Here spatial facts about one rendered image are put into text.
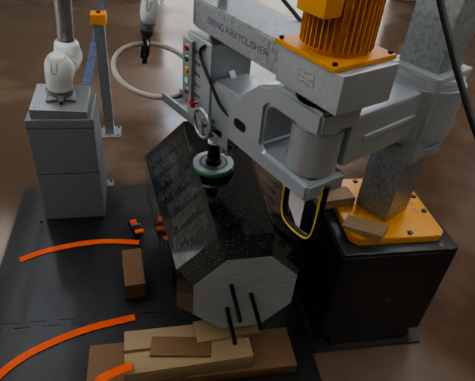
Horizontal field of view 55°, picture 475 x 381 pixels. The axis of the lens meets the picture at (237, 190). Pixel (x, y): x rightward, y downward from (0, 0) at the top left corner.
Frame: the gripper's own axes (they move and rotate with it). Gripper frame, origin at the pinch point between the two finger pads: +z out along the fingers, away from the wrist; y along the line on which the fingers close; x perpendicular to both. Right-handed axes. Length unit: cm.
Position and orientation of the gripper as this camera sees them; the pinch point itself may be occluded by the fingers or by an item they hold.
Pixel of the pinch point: (143, 56)
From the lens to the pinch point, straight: 303.5
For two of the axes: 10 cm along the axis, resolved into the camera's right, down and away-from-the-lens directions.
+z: -2.5, 5.9, 7.7
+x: 9.2, -1.0, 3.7
